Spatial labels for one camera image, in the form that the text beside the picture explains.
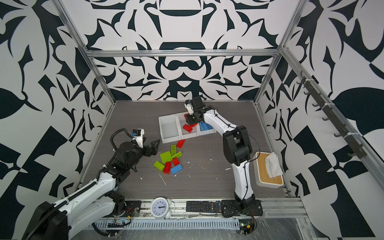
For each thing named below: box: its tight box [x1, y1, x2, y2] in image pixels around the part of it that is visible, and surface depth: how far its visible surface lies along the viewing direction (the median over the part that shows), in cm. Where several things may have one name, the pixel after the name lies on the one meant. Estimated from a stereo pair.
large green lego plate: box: [159, 150, 173, 164], surface depth 92 cm
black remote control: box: [186, 200, 222, 213], surface depth 76 cm
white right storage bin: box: [197, 121, 217, 136], surface depth 101 cm
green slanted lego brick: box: [172, 151, 183, 159], surface depth 93 cm
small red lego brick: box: [172, 157, 180, 166], surface depth 91 cm
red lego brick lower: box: [163, 161, 172, 174], surface depth 88 cm
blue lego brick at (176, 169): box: [170, 163, 183, 175], surface depth 87 cm
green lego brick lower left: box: [153, 160, 165, 171], surface depth 89 cm
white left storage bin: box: [158, 114, 181, 144], surface depth 103 cm
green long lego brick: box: [170, 144, 177, 155], surface depth 95 cm
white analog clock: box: [150, 197, 172, 219], surface depth 74 cm
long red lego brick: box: [176, 139, 186, 149], surface depth 98 cm
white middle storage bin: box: [176, 111, 200, 140], surface depth 99 cm
